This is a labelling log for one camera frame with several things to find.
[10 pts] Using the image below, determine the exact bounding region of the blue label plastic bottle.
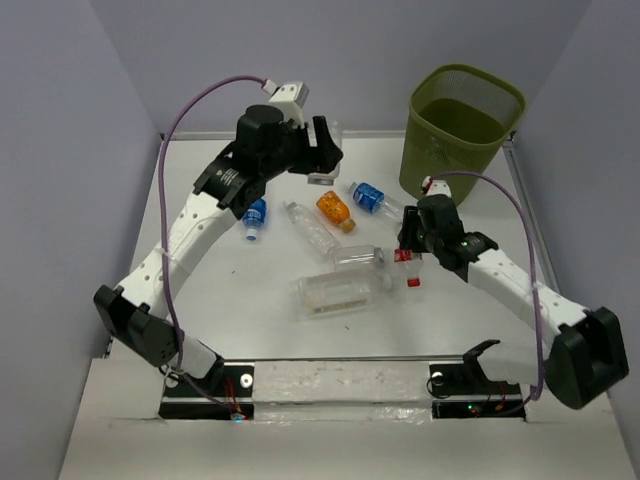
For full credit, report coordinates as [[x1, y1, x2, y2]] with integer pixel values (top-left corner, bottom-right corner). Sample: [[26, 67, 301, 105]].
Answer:
[[347, 182, 404, 222]]

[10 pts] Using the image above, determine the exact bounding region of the red label clear bottle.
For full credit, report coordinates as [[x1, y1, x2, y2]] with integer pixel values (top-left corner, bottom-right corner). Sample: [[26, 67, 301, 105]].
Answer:
[[394, 248, 424, 288]]

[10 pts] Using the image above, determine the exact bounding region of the orange juice bottle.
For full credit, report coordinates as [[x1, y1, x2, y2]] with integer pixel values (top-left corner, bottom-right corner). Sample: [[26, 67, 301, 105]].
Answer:
[[316, 190, 356, 233]]

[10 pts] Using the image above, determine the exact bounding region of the green mesh waste bin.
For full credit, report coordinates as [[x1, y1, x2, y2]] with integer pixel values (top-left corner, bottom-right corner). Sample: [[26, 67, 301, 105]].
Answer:
[[399, 64, 527, 198]]

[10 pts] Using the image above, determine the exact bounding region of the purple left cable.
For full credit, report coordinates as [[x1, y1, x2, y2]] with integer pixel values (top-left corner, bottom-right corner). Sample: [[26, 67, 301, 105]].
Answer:
[[157, 74, 269, 416]]

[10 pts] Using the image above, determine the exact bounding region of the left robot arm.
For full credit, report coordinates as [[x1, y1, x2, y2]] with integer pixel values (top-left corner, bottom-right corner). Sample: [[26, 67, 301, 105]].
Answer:
[[93, 105, 343, 395]]

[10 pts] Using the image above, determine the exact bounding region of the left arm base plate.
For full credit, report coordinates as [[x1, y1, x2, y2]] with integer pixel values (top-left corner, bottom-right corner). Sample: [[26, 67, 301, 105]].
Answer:
[[158, 361, 255, 423]]

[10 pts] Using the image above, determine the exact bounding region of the small blue label bottle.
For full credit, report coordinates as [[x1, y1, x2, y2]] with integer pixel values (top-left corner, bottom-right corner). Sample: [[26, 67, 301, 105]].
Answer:
[[241, 198, 267, 241]]

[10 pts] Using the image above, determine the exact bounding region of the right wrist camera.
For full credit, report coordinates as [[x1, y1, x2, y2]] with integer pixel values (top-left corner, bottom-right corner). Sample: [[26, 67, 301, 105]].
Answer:
[[421, 176, 452, 198]]

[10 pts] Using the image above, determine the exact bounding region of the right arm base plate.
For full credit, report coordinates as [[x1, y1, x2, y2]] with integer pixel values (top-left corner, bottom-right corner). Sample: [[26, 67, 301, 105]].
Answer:
[[426, 363, 526, 420]]

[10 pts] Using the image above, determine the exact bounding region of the clear plastic bottle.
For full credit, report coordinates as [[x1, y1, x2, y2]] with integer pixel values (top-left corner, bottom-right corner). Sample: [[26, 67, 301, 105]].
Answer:
[[307, 116, 344, 186]]

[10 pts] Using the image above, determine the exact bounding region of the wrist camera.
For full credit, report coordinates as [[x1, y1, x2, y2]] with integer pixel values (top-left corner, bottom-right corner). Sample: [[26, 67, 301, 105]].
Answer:
[[268, 82, 309, 126], [421, 176, 452, 198]]

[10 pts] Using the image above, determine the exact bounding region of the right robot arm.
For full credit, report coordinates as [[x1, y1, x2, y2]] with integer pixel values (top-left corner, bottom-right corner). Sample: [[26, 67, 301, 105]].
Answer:
[[398, 194, 629, 410]]

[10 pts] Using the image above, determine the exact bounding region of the large clear bottle white cap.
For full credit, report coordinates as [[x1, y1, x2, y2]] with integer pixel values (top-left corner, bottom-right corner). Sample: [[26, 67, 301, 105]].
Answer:
[[297, 268, 394, 316]]

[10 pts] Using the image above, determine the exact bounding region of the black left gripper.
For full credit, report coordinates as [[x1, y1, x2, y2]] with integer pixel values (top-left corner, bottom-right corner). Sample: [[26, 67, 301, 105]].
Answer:
[[260, 117, 343, 182]]

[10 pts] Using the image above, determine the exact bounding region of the clear bottle silver cap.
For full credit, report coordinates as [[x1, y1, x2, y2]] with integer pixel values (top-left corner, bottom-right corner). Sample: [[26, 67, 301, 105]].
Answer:
[[332, 245, 385, 271]]

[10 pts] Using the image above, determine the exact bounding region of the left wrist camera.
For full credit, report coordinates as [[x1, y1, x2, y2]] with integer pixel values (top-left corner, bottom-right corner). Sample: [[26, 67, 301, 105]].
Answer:
[[268, 82, 309, 126]]

